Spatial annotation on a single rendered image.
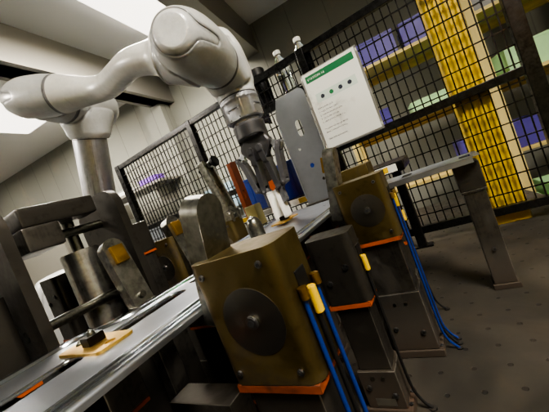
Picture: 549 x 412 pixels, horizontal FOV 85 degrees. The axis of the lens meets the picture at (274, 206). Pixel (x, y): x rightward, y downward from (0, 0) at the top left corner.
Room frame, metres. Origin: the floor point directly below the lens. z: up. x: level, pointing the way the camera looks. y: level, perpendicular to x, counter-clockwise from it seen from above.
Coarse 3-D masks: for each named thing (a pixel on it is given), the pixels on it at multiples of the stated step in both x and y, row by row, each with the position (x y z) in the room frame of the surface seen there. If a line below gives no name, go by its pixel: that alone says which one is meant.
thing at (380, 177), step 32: (352, 192) 0.54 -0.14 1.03; (384, 192) 0.51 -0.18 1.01; (352, 224) 0.55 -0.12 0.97; (384, 224) 0.52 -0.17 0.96; (384, 256) 0.53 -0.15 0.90; (416, 256) 0.54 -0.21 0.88; (384, 288) 0.54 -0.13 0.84; (416, 288) 0.52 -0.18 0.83; (416, 320) 0.52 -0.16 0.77; (416, 352) 0.53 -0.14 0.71
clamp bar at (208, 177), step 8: (208, 160) 0.79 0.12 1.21; (216, 160) 0.77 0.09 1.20; (200, 168) 0.77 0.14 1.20; (208, 168) 0.79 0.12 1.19; (208, 176) 0.77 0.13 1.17; (216, 176) 0.79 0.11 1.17; (208, 184) 0.77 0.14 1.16; (216, 184) 0.79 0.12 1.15; (216, 192) 0.76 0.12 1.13; (224, 192) 0.79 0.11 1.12; (224, 200) 0.76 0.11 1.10; (232, 200) 0.79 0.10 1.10; (224, 208) 0.76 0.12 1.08; (232, 208) 0.79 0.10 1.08; (240, 216) 0.78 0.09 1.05
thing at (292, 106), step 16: (288, 96) 0.93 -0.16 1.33; (304, 96) 0.90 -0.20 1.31; (288, 112) 0.94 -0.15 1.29; (304, 112) 0.91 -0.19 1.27; (288, 128) 0.95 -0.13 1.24; (304, 128) 0.92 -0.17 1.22; (288, 144) 0.95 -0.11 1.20; (304, 144) 0.93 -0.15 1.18; (320, 144) 0.91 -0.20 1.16; (304, 160) 0.94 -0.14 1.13; (304, 176) 0.95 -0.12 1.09; (320, 176) 0.92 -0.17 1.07; (304, 192) 0.96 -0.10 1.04; (320, 192) 0.93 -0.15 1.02
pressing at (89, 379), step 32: (288, 224) 0.65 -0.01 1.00; (320, 224) 0.57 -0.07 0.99; (192, 288) 0.39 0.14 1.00; (128, 320) 0.35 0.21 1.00; (160, 320) 0.30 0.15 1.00; (192, 320) 0.29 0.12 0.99; (128, 352) 0.25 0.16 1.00; (0, 384) 0.29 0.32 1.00; (32, 384) 0.27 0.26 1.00; (64, 384) 0.23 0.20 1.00; (96, 384) 0.21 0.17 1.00
